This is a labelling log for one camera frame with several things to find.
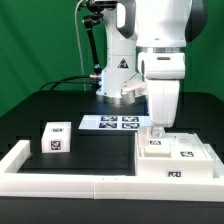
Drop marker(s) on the white cabinet top block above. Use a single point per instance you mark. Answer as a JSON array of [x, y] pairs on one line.
[[56, 137]]

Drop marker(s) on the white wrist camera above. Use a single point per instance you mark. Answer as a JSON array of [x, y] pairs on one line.
[[133, 88]]

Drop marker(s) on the white cabinet body box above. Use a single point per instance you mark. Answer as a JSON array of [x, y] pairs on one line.
[[161, 167]]

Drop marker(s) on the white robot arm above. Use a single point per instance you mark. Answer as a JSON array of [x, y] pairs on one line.
[[146, 39]]

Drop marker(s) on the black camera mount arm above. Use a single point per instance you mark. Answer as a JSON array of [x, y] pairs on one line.
[[95, 17]]

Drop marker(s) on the white cabinet door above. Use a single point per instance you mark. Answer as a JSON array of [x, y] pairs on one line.
[[185, 146], [150, 146]]

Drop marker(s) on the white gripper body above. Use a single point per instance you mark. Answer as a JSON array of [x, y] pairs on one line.
[[162, 74]]

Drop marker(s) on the white marker base sheet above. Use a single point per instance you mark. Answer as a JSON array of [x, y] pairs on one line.
[[113, 122]]

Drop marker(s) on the white U-shaped obstacle frame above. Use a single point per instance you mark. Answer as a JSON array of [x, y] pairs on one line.
[[17, 184]]

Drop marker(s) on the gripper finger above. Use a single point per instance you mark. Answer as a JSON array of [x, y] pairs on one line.
[[157, 132]]

